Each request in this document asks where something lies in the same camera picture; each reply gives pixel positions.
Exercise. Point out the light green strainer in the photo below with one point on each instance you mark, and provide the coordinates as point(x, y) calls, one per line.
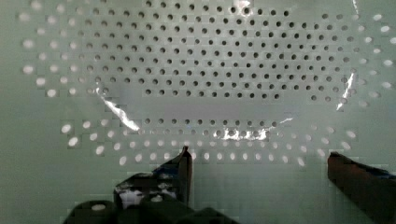
point(260, 92)

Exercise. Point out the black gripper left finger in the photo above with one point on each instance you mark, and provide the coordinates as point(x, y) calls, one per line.
point(172, 178)

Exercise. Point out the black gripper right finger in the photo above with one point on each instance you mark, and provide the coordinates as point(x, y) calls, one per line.
point(372, 189)

